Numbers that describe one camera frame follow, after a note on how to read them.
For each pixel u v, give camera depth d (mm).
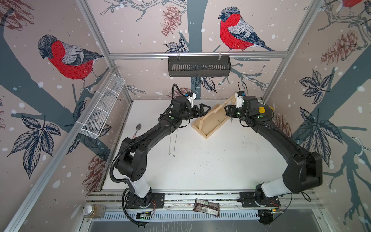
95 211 653
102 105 914
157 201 729
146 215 708
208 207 702
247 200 729
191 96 761
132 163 456
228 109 765
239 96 744
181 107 650
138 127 1033
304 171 423
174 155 901
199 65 1035
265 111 957
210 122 1037
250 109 634
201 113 727
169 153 920
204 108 732
